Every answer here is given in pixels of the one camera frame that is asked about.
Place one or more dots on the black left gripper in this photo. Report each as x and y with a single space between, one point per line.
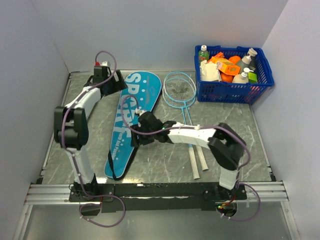
119 85

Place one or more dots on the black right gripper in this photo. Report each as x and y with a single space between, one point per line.
134 140

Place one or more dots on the blue sport racket bag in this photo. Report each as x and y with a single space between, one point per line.
143 91

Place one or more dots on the blue badminton racket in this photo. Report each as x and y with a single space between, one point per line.
177 92
184 76

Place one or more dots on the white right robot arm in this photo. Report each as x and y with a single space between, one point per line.
226 146

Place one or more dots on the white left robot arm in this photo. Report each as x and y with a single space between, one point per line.
71 129

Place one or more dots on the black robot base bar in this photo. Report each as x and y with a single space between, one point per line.
115 197

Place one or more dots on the cream paper bag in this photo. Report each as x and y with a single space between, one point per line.
209 72

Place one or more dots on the green drink bottle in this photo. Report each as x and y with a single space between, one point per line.
203 54

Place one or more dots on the orange fruit front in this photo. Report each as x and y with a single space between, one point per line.
226 78

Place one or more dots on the orange fruit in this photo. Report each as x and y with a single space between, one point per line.
234 59
226 78

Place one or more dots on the orange snack box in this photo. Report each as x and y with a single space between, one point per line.
225 66

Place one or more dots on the small orange packet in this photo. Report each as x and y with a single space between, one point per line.
219 55

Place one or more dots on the cream pump lotion bottle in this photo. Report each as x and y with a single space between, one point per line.
242 78

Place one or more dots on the blue plastic shopping basket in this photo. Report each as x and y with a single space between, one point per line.
223 92

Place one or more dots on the orange fruit back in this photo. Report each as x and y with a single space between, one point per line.
234 59

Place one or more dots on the green carton box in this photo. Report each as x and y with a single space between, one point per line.
252 78

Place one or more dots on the grey pump bottle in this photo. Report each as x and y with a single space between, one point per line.
245 61

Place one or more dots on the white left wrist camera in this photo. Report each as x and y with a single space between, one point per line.
104 63

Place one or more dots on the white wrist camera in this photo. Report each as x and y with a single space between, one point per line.
104 63
139 112

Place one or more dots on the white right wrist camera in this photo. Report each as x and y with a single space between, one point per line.
139 112

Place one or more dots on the aluminium frame rail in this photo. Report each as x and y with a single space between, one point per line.
58 194

